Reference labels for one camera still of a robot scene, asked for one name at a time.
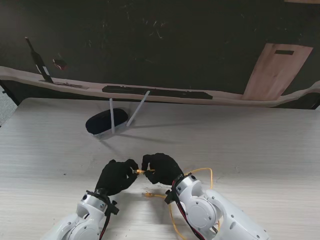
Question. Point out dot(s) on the right black gloved robot hand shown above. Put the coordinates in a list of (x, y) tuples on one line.
[(163, 168)]

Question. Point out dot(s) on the left black gloved robot hand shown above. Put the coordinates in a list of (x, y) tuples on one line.
[(115, 177)]

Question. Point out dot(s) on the dark router with white antennas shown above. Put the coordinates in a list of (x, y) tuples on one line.
[(102, 122)]

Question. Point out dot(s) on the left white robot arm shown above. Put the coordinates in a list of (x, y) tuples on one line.
[(82, 220)]

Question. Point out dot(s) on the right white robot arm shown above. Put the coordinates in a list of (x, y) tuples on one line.
[(215, 215)]

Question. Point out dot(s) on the long black flat strip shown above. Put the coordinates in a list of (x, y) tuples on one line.
[(155, 91)]

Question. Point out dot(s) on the small red black object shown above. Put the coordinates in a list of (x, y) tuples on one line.
[(60, 64)]

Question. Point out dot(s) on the black bottle with white label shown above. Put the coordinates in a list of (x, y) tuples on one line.
[(40, 62)]

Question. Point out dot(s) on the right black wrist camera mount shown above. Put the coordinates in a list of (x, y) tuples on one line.
[(169, 197)]

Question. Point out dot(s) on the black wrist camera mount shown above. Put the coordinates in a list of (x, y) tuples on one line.
[(169, 197), (113, 207)]

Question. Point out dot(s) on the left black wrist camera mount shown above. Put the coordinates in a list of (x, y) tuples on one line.
[(113, 207)]

